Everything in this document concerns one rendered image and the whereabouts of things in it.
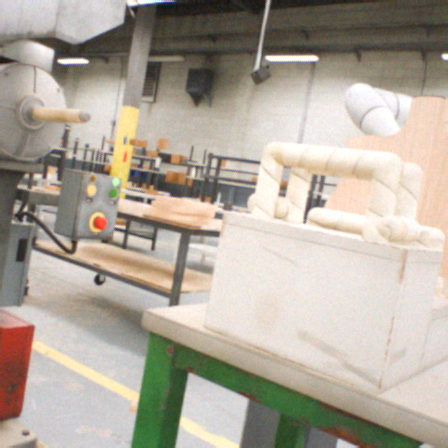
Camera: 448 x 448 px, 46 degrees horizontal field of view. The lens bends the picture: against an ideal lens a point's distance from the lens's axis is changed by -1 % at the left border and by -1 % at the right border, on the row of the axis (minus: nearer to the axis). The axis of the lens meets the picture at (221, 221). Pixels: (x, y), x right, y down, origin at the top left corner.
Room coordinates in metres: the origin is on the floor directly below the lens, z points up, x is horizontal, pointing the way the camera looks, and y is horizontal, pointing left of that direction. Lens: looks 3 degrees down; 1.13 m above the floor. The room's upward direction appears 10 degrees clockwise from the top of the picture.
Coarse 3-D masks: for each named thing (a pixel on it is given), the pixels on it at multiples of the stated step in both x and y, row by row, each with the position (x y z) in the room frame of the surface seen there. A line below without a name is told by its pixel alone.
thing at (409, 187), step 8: (408, 176) 0.70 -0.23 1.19; (416, 176) 0.70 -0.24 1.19; (400, 184) 0.71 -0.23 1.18; (408, 184) 0.70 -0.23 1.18; (416, 184) 0.70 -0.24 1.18; (400, 192) 0.70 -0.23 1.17; (408, 192) 0.70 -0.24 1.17; (416, 192) 0.70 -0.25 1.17; (400, 200) 0.70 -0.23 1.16; (408, 200) 0.70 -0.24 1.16; (416, 200) 0.70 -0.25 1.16; (400, 208) 0.70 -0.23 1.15; (408, 208) 0.70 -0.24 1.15; (416, 208) 0.71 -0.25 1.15; (400, 216) 0.70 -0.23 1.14; (408, 216) 0.70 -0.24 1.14
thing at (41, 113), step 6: (36, 108) 1.36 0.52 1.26; (42, 108) 1.35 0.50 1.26; (48, 108) 1.34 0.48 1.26; (54, 108) 1.32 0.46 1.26; (60, 108) 1.31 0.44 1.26; (36, 114) 1.36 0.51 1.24; (42, 114) 1.34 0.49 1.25; (48, 114) 1.33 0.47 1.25; (54, 114) 1.31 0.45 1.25; (60, 114) 1.30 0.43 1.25; (66, 114) 1.28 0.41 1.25; (72, 114) 1.27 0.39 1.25; (78, 114) 1.26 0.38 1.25; (48, 120) 1.35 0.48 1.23; (54, 120) 1.33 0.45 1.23; (60, 120) 1.31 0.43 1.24; (66, 120) 1.29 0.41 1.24; (72, 120) 1.28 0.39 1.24; (78, 120) 1.26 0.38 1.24
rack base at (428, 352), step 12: (444, 300) 0.83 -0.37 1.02; (432, 312) 0.72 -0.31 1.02; (444, 312) 0.76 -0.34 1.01; (432, 324) 0.73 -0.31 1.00; (444, 324) 0.78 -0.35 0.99; (432, 336) 0.73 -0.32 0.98; (444, 336) 0.79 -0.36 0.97; (432, 348) 0.74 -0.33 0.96; (444, 348) 0.80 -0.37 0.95; (432, 360) 0.76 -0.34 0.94; (444, 360) 0.81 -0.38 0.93; (420, 372) 0.72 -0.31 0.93
